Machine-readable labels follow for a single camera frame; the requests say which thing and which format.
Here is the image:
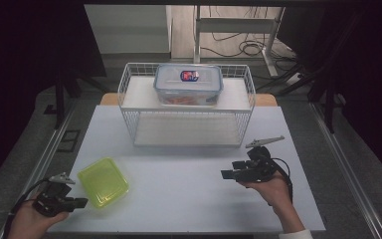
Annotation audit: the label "person's right hand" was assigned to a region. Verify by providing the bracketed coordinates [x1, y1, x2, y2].
[241, 172, 294, 209]

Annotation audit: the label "clear food container blue lid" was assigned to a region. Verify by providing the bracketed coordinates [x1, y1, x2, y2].
[152, 63, 225, 108]

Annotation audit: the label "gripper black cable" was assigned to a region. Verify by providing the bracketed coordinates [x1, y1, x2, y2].
[1, 178, 53, 239]
[271, 157, 294, 204]

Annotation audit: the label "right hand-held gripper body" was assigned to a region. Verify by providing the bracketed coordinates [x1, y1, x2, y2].
[242, 134, 286, 183]

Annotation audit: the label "black stand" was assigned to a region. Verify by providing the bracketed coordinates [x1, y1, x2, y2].
[43, 64, 111, 130]
[257, 13, 347, 134]

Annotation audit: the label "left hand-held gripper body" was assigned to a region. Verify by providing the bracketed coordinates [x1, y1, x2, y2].
[33, 172, 77, 218]

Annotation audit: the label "wooden table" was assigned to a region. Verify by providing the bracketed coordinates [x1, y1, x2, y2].
[98, 93, 279, 108]

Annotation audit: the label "metal floor rail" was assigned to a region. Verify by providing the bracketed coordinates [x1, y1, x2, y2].
[0, 99, 78, 239]
[308, 101, 382, 239]

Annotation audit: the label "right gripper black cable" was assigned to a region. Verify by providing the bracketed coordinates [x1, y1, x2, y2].
[271, 157, 294, 204]

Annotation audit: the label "white metal desk frame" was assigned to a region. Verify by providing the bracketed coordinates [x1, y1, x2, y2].
[192, 4, 287, 78]

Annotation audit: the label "white wire shelf rack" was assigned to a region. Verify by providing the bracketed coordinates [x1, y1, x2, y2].
[117, 62, 257, 148]

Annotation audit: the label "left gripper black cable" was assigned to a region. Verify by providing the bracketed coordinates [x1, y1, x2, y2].
[1, 178, 53, 239]

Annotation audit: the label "black floor cables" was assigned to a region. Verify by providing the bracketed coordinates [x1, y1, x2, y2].
[200, 5, 300, 73]

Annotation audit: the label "black floor frame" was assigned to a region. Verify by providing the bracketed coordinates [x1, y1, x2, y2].
[57, 128, 82, 153]

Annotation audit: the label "person's left hand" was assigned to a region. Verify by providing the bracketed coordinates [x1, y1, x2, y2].
[7, 191, 71, 239]

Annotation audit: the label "white power strip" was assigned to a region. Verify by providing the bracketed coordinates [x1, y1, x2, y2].
[285, 72, 303, 85]

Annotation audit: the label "green plastic container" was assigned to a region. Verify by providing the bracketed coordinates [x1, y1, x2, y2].
[77, 156, 130, 210]

